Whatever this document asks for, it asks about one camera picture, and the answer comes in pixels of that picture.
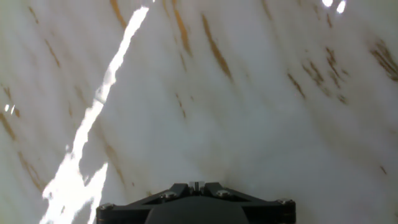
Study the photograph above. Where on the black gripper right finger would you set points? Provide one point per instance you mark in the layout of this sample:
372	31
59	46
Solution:
270	213

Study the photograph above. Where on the white brown marble mat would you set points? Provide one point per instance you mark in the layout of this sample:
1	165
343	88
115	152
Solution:
233	109

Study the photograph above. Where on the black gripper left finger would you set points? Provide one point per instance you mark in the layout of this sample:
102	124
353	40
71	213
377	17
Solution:
124	213

